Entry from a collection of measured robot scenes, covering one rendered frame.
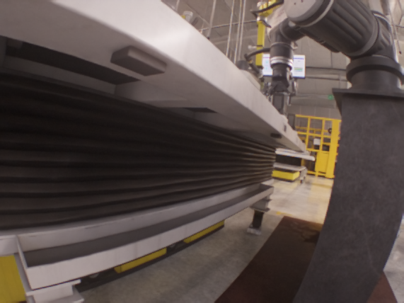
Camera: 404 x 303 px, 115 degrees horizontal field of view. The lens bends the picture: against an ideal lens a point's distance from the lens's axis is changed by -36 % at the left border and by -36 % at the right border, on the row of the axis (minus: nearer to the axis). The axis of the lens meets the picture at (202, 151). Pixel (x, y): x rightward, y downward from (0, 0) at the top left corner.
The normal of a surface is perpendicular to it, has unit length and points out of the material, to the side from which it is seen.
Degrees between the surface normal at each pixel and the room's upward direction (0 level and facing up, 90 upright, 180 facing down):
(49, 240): 90
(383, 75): 90
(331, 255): 90
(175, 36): 90
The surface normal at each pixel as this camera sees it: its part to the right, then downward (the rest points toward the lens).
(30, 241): 0.83, 0.14
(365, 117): -0.69, -0.08
